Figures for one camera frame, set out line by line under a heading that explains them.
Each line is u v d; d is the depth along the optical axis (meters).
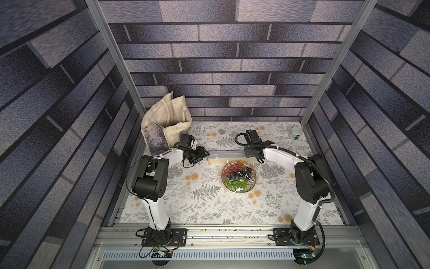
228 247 0.73
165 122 1.03
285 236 0.74
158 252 0.70
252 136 0.76
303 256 0.70
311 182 0.49
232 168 0.92
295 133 1.07
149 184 0.50
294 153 0.56
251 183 0.89
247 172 0.91
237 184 0.87
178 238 0.74
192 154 0.85
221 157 0.95
